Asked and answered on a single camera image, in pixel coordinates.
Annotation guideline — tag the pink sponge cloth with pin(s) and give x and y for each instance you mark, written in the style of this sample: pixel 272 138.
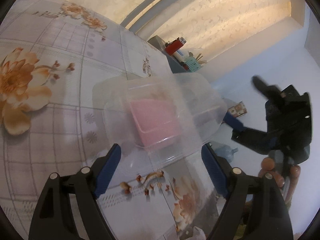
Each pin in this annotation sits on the pink sponge cloth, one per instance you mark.
pixel 156 122

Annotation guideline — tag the large blue water jug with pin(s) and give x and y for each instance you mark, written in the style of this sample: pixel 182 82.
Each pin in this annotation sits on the large blue water jug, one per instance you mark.
pixel 225 151

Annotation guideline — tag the red thermos jug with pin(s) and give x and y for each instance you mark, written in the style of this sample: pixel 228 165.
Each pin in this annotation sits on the red thermos jug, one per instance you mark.
pixel 175 45

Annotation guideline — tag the brown patterned gift box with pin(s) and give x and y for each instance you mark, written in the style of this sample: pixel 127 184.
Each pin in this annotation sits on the brown patterned gift box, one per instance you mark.
pixel 238 110

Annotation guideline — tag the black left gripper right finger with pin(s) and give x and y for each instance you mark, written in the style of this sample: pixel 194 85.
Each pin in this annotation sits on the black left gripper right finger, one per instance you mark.
pixel 255 201

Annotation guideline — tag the floral tablecloth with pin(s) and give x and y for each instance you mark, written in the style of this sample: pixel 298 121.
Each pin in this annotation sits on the floral tablecloth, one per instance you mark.
pixel 53 54

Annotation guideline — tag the cream curtain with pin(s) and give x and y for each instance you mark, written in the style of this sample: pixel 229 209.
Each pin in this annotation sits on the cream curtain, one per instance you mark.
pixel 210 27

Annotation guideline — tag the dark grey side cabinet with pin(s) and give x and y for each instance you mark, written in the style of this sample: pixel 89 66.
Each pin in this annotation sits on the dark grey side cabinet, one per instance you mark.
pixel 175 65

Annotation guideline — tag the clear plastic container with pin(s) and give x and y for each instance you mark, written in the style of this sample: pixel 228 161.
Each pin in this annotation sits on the clear plastic container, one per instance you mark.
pixel 199 108

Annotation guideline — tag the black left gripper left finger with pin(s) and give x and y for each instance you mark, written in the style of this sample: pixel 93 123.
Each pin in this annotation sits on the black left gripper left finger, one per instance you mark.
pixel 53 216

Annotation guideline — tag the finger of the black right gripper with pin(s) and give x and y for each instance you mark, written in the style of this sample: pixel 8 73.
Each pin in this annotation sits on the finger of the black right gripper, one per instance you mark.
pixel 271 92
pixel 250 138

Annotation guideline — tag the teal chopstick holder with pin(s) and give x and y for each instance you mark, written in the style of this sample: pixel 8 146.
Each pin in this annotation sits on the teal chopstick holder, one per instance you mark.
pixel 193 62

